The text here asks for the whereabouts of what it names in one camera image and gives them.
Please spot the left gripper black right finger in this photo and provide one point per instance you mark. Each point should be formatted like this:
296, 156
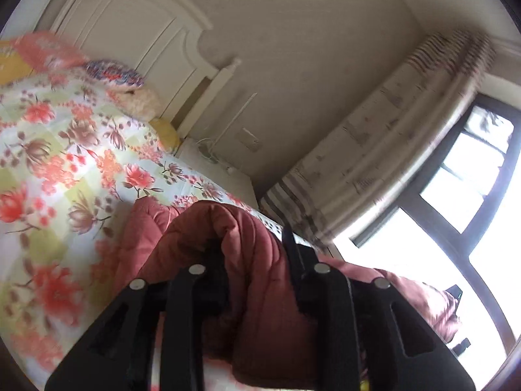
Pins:
304, 279

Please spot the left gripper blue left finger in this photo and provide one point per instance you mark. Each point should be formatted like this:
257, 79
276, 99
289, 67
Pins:
200, 302

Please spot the pink quilted jacket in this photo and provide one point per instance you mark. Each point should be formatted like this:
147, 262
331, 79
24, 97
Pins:
373, 326

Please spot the patterned striped curtain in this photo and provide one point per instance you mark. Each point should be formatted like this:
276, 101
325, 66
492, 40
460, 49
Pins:
354, 173

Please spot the white nightstand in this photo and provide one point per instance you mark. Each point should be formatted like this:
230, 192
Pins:
231, 179

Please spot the dark framed window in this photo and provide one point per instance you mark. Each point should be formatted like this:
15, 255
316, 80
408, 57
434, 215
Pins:
456, 194

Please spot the silver desk lamp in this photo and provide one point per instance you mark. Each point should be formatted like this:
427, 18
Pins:
209, 153

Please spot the floral bed sheet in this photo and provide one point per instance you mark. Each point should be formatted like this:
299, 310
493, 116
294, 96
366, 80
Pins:
72, 166

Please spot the yellow fluffy pillow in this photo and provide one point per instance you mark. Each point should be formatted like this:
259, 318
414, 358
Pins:
142, 104

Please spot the colourful patterned pillow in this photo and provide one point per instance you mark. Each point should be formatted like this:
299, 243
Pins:
114, 74

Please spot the white wooden headboard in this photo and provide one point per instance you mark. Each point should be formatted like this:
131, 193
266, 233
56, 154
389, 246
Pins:
157, 38

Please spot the beige wall socket panel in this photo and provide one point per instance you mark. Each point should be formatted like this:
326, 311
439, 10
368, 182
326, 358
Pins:
248, 140

